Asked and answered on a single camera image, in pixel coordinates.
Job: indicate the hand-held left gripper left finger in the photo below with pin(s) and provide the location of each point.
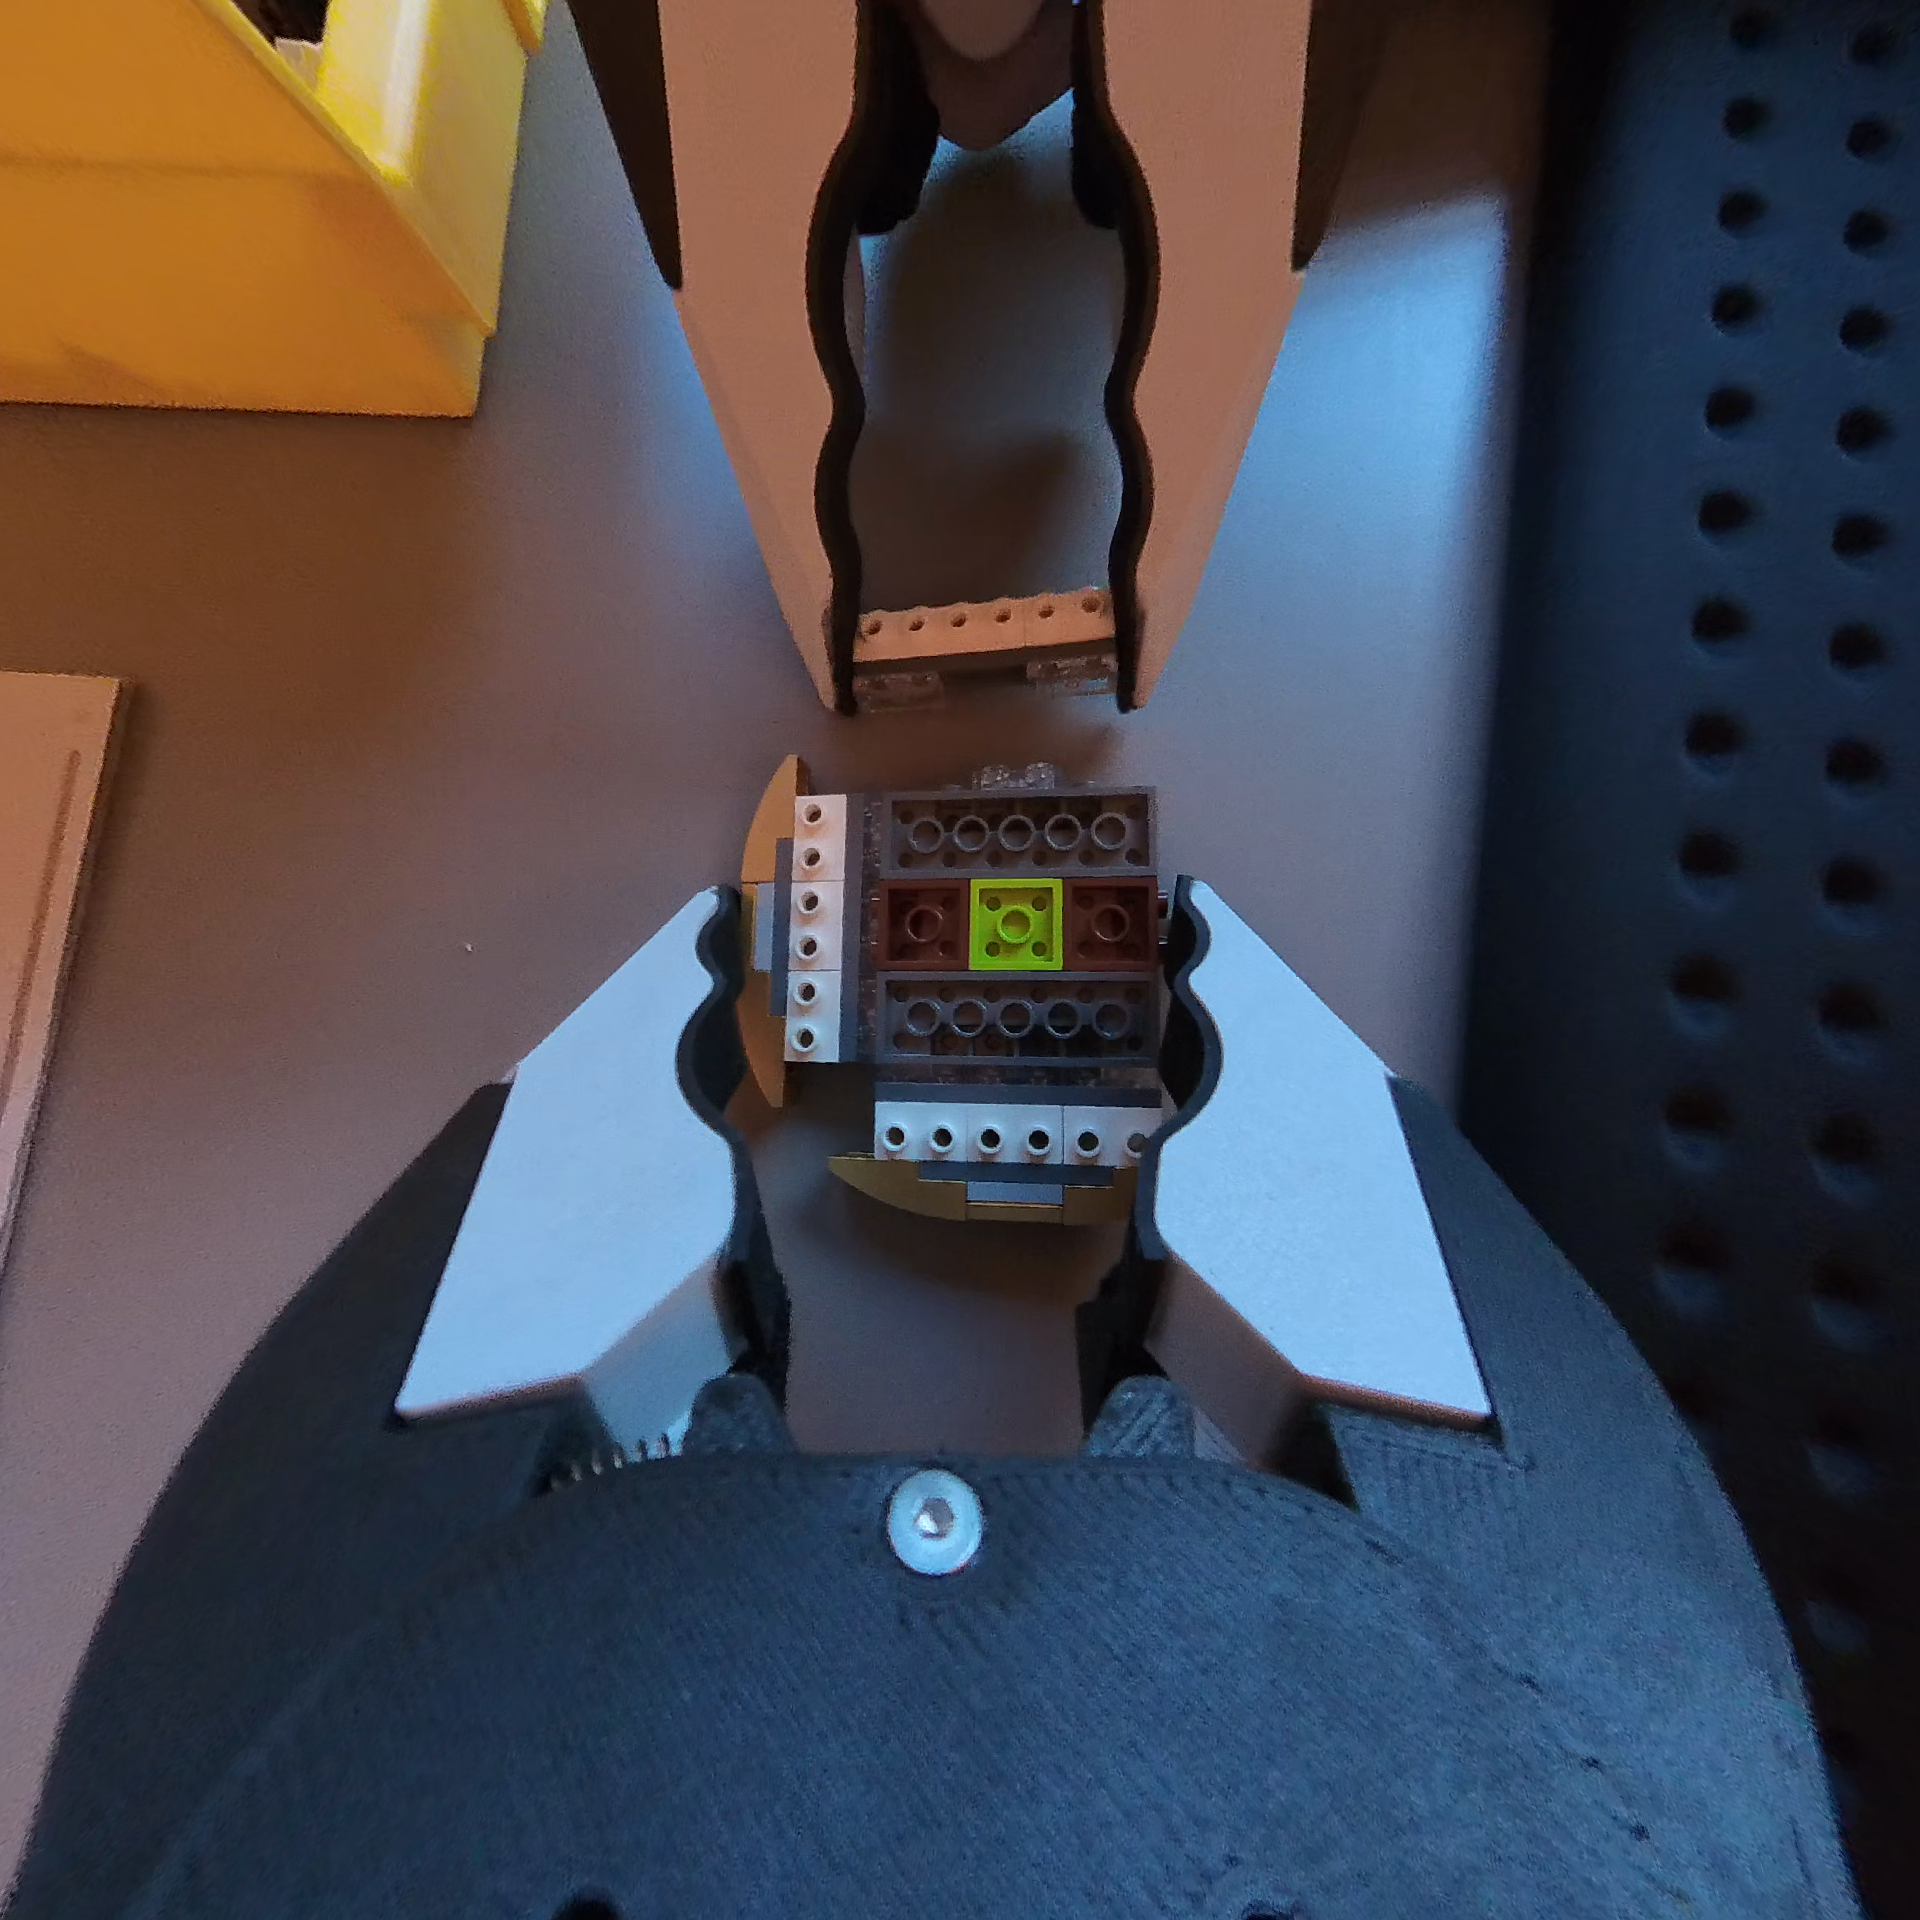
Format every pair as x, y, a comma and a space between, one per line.
600, 1200

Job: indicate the black perforated pad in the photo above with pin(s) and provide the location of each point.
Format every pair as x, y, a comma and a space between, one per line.
1724, 600

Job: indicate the plywood board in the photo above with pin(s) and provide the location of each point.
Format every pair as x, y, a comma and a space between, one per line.
53, 931

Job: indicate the grey desk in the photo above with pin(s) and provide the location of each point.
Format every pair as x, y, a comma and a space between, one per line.
375, 600

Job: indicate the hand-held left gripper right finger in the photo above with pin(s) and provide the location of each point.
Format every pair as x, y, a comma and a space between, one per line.
1305, 1200

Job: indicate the large yellow plastic bin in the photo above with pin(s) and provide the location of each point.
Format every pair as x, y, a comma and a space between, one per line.
225, 255

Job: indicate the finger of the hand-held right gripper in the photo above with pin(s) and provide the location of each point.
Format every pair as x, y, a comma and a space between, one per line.
1215, 300
750, 300

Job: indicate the grey brown toy brick model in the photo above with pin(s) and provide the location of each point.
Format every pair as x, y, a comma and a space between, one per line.
1021, 931

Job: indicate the white and clear brick strip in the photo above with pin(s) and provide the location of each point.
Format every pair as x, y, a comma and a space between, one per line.
974, 630

